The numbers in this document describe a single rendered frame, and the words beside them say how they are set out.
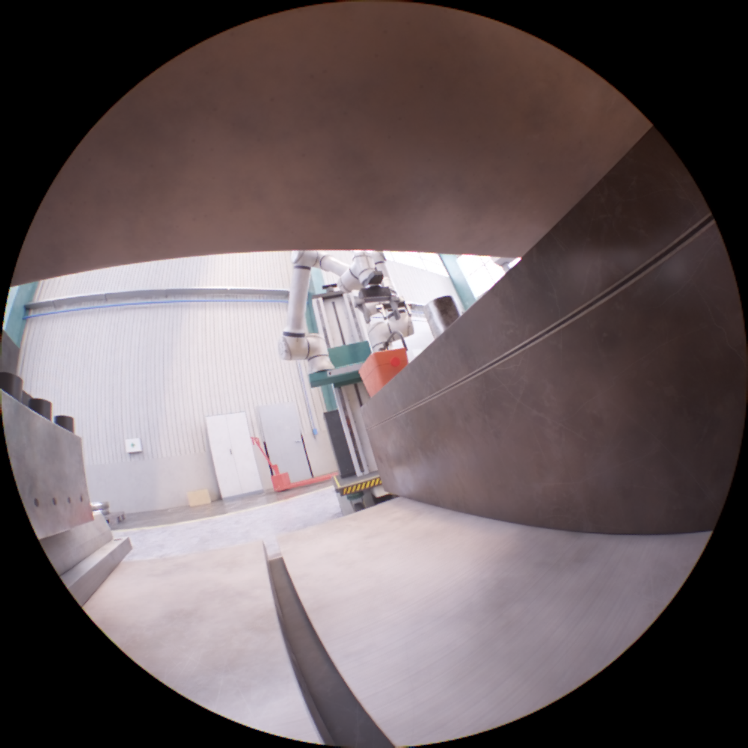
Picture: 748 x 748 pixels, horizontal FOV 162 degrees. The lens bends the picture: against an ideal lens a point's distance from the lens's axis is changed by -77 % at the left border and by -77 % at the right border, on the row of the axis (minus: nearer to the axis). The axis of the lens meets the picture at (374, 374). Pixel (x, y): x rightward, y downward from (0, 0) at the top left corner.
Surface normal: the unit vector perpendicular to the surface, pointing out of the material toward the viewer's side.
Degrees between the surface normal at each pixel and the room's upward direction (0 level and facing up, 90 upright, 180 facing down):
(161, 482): 90
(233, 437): 90
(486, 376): 90
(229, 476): 90
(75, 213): 180
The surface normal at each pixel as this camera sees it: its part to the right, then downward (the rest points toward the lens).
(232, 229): 0.28, 0.93
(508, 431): -0.92, 0.19
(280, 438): 0.55, -0.36
